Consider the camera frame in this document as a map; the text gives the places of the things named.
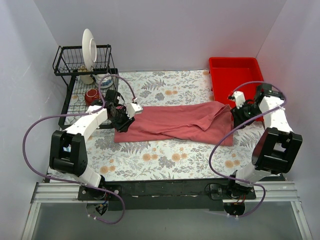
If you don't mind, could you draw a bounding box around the pink red t shirt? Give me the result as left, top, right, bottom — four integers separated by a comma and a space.
114, 101, 234, 145

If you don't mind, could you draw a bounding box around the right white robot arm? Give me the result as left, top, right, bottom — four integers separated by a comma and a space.
226, 83, 303, 199

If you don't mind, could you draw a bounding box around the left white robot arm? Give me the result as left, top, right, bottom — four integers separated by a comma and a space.
49, 90, 143, 200

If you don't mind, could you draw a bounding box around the red ceramic bowl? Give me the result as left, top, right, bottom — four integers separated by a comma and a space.
84, 88, 101, 106

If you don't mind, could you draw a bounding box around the blue white floral teapot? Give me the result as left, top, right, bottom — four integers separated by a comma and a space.
90, 74, 114, 89

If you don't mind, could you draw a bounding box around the red plastic bin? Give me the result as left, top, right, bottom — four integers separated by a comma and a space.
208, 57, 264, 108

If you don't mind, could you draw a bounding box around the floral table mat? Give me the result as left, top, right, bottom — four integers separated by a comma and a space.
86, 70, 264, 181

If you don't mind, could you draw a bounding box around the white ceramic plate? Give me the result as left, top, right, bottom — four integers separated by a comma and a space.
82, 28, 97, 72

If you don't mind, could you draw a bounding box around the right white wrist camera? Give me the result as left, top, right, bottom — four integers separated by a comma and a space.
228, 91, 246, 109

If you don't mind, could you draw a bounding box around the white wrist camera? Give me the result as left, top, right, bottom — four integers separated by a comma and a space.
126, 102, 143, 119
228, 91, 246, 109

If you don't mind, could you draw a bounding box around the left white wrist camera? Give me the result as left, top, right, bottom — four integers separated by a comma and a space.
126, 102, 143, 119

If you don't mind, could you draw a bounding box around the black wire dish rack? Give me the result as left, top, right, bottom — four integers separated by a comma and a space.
52, 44, 119, 115

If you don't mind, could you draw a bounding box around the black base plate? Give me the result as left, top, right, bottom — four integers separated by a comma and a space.
77, 178, 257, 212

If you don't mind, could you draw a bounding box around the aluminium frame rail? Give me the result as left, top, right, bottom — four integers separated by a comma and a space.
22, 177, 312, 240

